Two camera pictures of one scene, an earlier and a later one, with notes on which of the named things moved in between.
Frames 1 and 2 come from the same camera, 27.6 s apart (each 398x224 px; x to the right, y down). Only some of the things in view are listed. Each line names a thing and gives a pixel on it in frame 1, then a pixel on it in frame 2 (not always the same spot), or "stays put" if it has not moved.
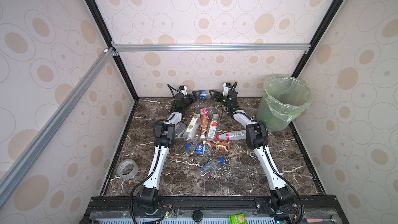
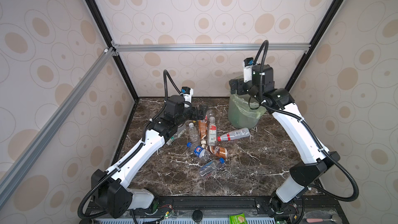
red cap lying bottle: [241, 135] stays put
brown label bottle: [222, 145] to [218, 151]
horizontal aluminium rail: [211, 47] stays put
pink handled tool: [336, 219] stays put
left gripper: [192, 98] to [200, 114]
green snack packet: [237, 219] stays put
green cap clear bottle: [179, 128] stays put
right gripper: [216, 95] to [240, 82]
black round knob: [197, 215] stays put
